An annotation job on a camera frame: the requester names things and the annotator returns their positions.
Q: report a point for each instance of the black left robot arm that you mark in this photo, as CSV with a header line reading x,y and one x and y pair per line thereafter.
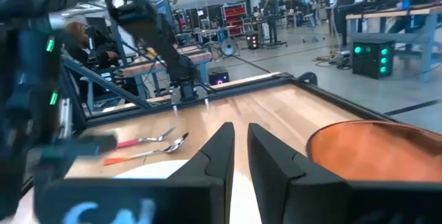
x,y
155,37

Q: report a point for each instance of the wooden workbench with blue legs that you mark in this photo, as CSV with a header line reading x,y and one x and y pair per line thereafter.
x,y
397,13
145,68

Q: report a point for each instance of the orange translucent plastic cup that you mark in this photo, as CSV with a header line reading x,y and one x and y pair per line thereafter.
x,y
373,155

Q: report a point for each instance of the black computer tower pink light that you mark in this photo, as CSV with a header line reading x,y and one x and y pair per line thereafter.
x,y
218,76

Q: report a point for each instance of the black aluminium table frame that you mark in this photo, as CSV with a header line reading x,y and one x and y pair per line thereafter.
x,y
241,88

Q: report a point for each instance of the computer monitor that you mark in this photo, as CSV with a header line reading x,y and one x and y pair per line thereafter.
x,y
165,9

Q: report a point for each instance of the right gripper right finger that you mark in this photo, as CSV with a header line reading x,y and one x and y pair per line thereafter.
x,y
273,161

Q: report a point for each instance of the white round woven placemat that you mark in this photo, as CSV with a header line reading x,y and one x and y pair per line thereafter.
x,y
152,170

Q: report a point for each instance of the round floor fan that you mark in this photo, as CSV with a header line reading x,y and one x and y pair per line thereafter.
x,y
228,46

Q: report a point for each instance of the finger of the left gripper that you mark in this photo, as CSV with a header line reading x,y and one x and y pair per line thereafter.
x,y
86,146

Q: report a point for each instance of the red storage shelf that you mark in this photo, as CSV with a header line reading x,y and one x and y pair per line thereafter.
x,y
235,18

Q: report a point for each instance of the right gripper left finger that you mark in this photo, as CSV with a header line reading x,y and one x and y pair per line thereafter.
x,y
217,155

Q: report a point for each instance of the black computer tower green lights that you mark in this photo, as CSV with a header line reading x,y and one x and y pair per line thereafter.
x,y
371,58

